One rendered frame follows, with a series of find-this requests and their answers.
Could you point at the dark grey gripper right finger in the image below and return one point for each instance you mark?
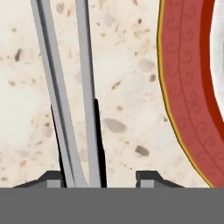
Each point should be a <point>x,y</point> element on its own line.
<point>148,176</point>

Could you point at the grey metal tongs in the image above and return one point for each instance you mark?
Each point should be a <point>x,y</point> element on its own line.
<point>87,87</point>

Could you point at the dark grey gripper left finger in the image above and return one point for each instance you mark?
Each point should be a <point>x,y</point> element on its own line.
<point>52,177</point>

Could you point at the red rimmed white plate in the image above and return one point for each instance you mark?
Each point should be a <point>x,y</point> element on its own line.
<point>186,87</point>

